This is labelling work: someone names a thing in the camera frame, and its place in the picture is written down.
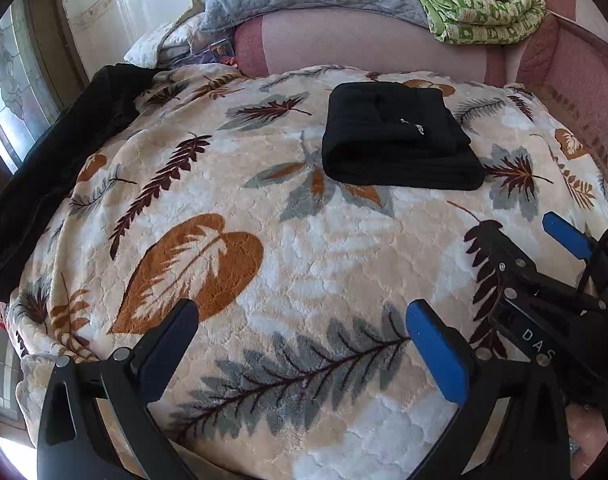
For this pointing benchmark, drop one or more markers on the pink quilted bedspread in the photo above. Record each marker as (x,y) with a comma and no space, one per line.
(565,64)

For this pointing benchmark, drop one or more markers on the black garment at bed edge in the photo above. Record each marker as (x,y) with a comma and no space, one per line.
(49,172)

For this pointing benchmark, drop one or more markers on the green patterned folded quilt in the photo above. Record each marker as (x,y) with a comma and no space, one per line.
(465,22)

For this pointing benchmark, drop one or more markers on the leaf-patterned fleece blanket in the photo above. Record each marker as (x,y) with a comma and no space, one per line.
(301,367)

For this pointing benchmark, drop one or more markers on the black pants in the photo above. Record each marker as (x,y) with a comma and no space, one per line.
(385,133)

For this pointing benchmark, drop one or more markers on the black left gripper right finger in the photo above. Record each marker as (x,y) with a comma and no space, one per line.
(532,442)

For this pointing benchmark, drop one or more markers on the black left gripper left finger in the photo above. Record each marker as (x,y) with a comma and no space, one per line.
(73,442)

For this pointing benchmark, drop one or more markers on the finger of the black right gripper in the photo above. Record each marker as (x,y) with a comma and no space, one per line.
(576,243)

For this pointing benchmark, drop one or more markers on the right hand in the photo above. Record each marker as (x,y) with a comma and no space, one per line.
(586,427)

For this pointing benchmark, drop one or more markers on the window with wooden frame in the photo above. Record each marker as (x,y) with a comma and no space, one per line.
(41,74)

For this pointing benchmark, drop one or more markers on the white pillow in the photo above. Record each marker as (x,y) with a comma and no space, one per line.
(162,45)

